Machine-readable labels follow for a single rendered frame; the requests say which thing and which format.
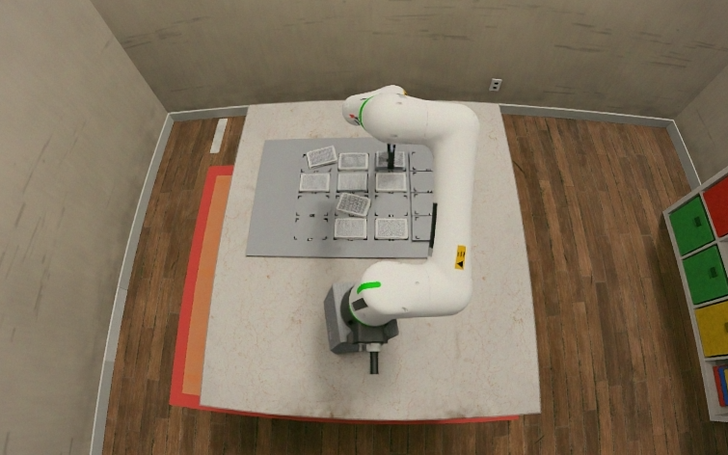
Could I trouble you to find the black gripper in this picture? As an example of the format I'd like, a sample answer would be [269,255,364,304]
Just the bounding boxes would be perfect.
[387,145,395,170]

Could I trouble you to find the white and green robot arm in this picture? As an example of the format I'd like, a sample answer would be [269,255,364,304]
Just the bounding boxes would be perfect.
[340,85,480,374]

